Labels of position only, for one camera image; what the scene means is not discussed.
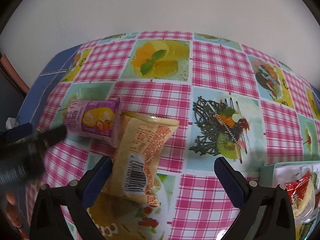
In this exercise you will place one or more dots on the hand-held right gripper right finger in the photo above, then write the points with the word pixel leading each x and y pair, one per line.
pixel 226 177

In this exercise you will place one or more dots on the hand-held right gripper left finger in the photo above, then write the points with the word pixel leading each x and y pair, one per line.
pixel 105 170

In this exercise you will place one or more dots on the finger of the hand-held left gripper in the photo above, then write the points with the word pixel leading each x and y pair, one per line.
pixel 22 130
pixel 53 135

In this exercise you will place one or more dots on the yellow snack packet with barcode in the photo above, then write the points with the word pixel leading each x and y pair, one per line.
pixel 140 160

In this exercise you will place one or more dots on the white tray with teal rim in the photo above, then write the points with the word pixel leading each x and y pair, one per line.
pixel 266 177

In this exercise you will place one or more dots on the purple snack packet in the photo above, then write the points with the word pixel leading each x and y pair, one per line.
pixel 92 120

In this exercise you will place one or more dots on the red packet with gold heart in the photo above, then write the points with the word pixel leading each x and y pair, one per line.
pixel 298 187

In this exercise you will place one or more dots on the person's left hand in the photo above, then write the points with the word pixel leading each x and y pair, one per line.
pixel 11 211

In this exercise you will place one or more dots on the blue and white packet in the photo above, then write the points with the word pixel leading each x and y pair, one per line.
pixel 11 122

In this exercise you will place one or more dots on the pink checked fruit-print tablecloth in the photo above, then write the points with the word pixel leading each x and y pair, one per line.
pixel 220 65

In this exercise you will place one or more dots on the red-brown wooden rail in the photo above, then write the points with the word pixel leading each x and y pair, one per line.
pixel 12 67

